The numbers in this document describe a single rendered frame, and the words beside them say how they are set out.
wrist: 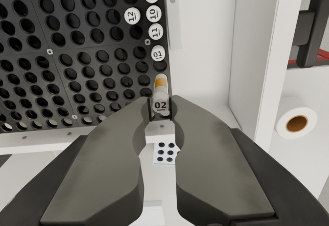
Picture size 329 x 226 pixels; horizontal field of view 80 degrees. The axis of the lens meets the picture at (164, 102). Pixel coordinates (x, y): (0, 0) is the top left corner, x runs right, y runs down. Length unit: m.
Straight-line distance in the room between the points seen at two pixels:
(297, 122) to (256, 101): 0.24
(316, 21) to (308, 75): 0.23
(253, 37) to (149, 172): 0.38
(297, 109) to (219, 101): 0.16
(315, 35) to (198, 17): 0.12
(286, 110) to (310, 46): 0.20
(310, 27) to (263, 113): 0.08
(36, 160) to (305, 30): 0.41
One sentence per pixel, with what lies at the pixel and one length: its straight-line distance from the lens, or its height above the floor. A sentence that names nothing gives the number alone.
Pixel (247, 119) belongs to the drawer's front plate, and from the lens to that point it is 0.24.
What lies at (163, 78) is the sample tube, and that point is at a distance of 0.16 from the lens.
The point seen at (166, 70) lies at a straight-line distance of 0.20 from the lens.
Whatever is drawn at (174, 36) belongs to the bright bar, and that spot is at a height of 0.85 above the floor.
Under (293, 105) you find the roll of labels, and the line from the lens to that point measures 0.41.
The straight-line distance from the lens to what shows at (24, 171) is 0.39.
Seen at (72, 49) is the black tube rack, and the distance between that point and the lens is 0.21.
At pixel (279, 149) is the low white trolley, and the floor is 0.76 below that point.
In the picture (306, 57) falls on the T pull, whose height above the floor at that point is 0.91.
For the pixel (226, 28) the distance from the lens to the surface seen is 0.26.
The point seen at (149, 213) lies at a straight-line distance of 0.60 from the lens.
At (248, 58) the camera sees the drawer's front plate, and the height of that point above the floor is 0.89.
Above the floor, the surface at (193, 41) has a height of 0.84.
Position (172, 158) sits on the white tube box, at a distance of 0.41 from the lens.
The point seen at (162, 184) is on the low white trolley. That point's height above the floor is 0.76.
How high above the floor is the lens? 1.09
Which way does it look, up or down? 61 degrees down
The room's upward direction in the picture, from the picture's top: 179 degrees clockwise
